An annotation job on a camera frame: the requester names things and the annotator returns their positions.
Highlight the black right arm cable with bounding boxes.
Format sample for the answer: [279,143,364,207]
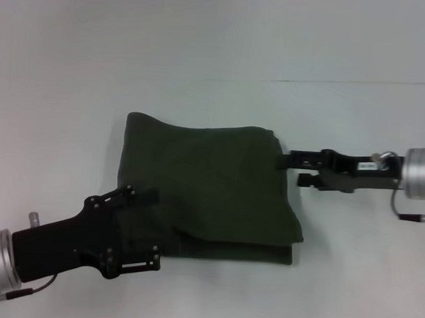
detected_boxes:
[369,149,425,223]

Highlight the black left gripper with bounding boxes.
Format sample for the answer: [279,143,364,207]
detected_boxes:
[10,181,164,289]

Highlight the thin left arm cable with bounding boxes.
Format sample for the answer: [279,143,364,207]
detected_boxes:
[0,271,59,307]

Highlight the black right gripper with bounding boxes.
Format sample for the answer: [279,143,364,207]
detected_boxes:
[275,146,408,197]

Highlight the dark green FREE t-shirt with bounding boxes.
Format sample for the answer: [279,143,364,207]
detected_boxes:
[113,110,310,268]

